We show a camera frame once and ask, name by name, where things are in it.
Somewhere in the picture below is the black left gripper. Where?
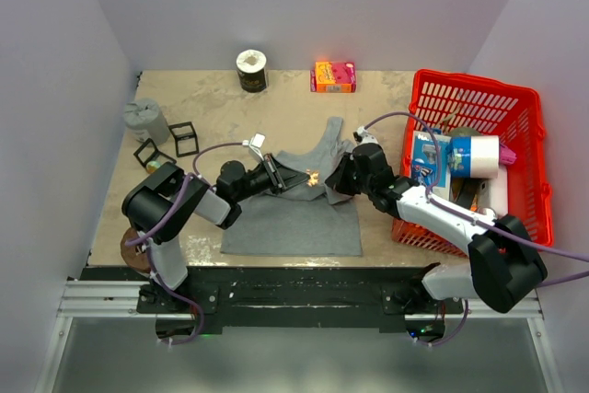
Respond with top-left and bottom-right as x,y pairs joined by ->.
234,153 -> 309,202

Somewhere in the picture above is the orange maple leaf brooch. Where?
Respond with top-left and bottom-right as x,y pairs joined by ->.
306,169 -> 319,187

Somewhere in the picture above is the grey sleeveless shirt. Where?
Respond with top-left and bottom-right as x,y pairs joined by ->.
221,117 -> 362,257

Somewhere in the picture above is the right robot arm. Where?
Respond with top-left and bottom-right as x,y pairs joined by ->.
325,143 -> 548,313

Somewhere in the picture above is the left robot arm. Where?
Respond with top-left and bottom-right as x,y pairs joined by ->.
121,155 -> 310,312

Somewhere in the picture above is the black brooch display case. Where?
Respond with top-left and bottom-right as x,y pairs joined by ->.
168,121 -> 200,157

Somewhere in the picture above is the round iridescent brooch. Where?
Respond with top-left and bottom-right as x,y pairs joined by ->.
146,161 -> 160,174

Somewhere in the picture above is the blue razor package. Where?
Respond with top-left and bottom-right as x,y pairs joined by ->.
410,131 -> 451,200

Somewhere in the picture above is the orange pink snack box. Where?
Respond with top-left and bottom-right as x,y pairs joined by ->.
310,61 -> 357,94

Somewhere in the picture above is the toilet paper roll black wrapper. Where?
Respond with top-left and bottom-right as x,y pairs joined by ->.
236,49 -> 268,93

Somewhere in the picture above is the red plastic basket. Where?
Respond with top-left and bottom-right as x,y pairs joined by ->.
400,69 -> 553,247

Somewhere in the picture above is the green round fruit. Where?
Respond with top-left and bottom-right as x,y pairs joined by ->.
448,126 -> 480,138

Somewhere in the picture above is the blue white wipes roll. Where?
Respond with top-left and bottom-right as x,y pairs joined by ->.
447,135 -> 500,179

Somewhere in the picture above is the white box in basket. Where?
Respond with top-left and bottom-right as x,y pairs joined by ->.
478,165 -> 508,218

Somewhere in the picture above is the grey paper roll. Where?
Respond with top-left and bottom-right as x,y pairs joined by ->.
123,98 -> 170,145

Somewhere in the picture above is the pink packet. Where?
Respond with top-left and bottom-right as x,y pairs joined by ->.
499,143 -> 517,166

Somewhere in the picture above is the brown wooden block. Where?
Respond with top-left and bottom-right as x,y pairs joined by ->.
120,227 -> 151,273

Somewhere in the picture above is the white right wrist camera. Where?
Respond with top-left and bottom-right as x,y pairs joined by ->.
353,126 -> 378,145

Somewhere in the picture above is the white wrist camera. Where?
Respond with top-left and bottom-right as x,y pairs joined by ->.
353,126 -> 378,145
242,133 -> 265,163

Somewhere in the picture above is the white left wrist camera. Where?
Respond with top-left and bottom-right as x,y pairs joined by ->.
242,133 -> 265,163

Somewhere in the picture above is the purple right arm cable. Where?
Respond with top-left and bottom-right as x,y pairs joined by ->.
363,111 -> 589,286

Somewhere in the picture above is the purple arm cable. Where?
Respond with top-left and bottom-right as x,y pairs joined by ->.
123,142 -> 249,346
363,111 -> 589,286

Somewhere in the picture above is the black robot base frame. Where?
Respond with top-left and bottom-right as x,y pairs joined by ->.
137,267 -> 463,336

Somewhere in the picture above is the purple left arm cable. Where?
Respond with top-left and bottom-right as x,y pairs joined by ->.
123,142 -> 249,346

